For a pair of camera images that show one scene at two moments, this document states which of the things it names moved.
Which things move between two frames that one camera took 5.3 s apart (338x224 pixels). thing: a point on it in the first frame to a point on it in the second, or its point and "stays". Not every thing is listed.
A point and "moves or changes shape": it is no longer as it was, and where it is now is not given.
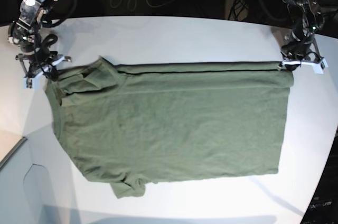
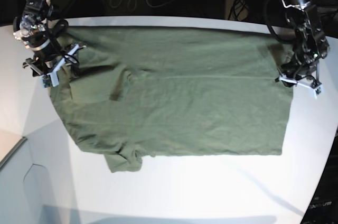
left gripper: x=35 y=65 to x=49 y=65
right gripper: x=295 y=54 to x=308 y=77
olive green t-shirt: x=128 y=125 moves or changes shape
